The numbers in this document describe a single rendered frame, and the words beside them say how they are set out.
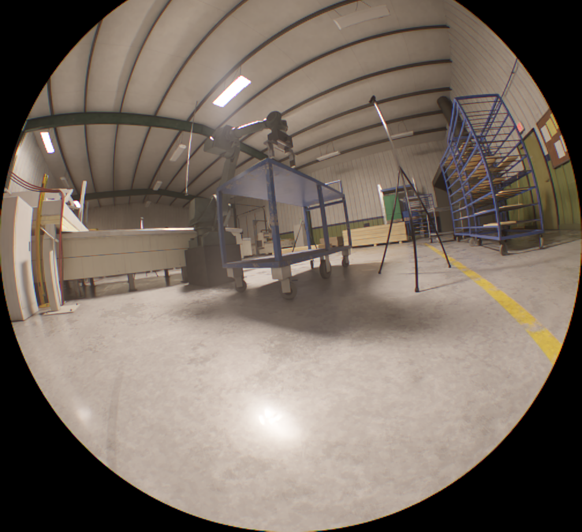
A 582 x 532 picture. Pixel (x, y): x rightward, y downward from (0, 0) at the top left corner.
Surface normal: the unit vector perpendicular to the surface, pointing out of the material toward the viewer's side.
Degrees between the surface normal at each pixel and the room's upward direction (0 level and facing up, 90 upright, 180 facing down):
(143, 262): 90
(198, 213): 114
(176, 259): 90
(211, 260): 90
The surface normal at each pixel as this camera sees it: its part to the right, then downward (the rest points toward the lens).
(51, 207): 0.80, -0.11
